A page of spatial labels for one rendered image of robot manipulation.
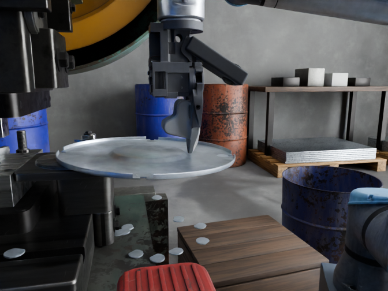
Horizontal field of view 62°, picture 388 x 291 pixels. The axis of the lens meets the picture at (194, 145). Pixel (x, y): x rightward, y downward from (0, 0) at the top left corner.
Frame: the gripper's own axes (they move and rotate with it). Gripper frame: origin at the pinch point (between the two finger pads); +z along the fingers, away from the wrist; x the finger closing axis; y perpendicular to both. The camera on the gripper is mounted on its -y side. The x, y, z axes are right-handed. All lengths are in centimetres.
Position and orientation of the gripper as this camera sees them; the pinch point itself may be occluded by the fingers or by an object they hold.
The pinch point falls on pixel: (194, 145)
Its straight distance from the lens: 56.3
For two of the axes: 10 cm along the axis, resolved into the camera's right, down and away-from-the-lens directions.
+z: 0.0, 9.8, 1.9
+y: -9.8, 0.4, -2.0
